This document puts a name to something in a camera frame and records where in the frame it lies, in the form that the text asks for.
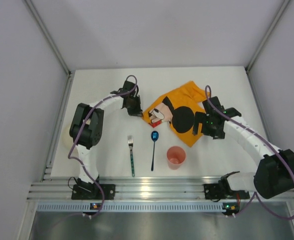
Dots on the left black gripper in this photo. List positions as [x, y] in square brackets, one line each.
[134, 108]

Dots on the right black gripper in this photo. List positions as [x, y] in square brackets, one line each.
[199, 122]

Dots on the orange cartoon mouse cloth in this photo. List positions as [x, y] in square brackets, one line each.
[178, 108]

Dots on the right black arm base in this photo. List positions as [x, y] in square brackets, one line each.
[218, 191]

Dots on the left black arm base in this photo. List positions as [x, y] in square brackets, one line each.
[92, 192]

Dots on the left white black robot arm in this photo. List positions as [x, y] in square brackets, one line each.
[87, 126]

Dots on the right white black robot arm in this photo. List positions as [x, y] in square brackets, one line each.
[274, 167]

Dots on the blue metallic spoon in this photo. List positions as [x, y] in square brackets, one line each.
[154, 138]

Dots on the pink plastic cup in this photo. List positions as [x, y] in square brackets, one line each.
[175, 157]

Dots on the cream round plate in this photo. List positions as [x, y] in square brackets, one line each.
[67, 140]

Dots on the fork with teal handle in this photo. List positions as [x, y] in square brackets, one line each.
[130, 144]

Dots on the aluminium mounting rail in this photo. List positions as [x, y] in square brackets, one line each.
[130, 188]

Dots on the perforated grey cable duct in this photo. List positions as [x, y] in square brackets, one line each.
[139, 207]

